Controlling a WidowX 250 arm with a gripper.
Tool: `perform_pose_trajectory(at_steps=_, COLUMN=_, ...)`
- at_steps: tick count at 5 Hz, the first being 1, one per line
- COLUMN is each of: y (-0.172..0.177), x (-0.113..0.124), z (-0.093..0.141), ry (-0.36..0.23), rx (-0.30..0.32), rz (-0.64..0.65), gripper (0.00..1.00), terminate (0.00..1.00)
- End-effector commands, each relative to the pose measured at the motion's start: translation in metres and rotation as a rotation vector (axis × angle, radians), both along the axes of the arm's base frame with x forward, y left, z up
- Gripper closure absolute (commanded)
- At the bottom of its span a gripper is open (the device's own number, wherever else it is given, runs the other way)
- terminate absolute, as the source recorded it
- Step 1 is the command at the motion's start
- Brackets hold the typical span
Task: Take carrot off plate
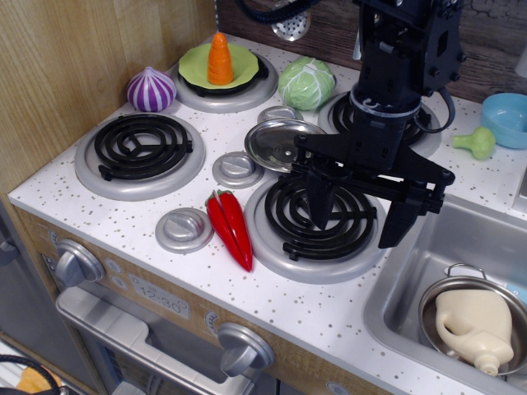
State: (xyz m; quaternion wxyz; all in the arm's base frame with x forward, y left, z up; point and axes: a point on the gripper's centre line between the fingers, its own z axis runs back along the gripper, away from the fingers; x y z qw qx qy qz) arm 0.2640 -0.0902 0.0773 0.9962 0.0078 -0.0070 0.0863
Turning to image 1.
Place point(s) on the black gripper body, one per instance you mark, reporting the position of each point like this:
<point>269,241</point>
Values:
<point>372,158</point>

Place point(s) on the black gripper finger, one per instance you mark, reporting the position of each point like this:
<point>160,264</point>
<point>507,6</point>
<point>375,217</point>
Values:
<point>320,196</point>
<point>402,215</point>

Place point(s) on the orange toy carrot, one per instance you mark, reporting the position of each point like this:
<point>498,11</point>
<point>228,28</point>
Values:
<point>220,70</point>

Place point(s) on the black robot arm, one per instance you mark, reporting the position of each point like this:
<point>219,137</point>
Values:
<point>409,50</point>

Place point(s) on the green toy plate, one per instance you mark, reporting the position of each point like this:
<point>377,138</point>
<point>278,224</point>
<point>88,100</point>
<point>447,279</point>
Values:
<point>193,66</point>

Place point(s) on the back right black burner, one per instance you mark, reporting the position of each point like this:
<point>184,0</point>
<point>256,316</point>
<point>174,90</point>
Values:
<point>335,117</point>

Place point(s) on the black burner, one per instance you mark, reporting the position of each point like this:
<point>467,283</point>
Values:
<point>137,157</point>
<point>287,242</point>
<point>335,117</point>

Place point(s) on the front right black burner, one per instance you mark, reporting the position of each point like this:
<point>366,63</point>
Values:
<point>287,242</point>

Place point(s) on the silver pot lid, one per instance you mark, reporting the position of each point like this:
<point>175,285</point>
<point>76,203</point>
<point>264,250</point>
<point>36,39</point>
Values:
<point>271,143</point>

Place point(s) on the stainless steel sink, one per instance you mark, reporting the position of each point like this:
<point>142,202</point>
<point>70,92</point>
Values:
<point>465,245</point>

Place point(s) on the silver stovetop knob back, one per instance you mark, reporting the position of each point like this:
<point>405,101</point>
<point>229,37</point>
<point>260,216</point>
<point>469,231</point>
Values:
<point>279,112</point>

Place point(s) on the silver stovetop knob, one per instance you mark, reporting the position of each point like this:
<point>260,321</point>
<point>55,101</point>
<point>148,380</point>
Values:
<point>237,170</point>
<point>279,112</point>
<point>184,230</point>

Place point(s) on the silver stovetop knob middle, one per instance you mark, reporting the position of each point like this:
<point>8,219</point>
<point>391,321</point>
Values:
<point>237,170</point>

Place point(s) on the green toy cabbage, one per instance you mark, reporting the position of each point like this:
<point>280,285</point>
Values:
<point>306,83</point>

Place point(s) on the red toy chili pepper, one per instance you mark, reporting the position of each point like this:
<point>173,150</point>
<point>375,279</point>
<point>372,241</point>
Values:
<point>227,219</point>

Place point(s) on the hanging white spatula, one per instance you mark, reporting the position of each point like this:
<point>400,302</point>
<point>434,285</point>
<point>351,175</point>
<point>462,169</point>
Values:
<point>357,53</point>

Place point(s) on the green toy broccoli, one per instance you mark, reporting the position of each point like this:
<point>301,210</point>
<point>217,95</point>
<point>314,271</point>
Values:
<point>480,143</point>

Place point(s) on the blue toy bowl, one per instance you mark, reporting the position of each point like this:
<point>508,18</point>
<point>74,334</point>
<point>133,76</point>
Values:
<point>504,115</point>

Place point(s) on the silver stovetop knob front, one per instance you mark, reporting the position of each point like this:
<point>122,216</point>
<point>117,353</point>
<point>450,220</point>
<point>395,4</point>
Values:
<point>184,230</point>

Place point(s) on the cream toy jug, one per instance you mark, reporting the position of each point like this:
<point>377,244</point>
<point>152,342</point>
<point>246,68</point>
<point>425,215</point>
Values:
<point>477,326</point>

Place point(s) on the silver pot in sink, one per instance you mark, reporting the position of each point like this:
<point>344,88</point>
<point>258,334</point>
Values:
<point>462,276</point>

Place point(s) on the hanging silver strainer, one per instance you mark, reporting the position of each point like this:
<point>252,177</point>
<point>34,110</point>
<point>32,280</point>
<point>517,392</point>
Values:
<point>294,28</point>

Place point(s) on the right oven dial knob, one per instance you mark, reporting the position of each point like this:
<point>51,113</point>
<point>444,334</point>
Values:
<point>243,349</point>

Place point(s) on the oven dial knob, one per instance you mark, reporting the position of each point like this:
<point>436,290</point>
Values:
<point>77,264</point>
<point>243,349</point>

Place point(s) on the front left black burner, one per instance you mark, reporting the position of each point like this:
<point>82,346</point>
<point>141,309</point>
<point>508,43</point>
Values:
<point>137,157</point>

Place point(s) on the purple striped toy onion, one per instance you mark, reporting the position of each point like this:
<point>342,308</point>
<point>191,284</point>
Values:
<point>151,90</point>

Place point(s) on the oven clock display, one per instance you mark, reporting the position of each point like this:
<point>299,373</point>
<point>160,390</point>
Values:
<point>165,299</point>

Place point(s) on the left oven dial knob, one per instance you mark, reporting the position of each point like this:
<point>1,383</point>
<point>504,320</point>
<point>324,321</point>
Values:
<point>77,264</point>

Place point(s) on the oven door handle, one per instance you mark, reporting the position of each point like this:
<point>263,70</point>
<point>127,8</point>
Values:
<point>127,336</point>

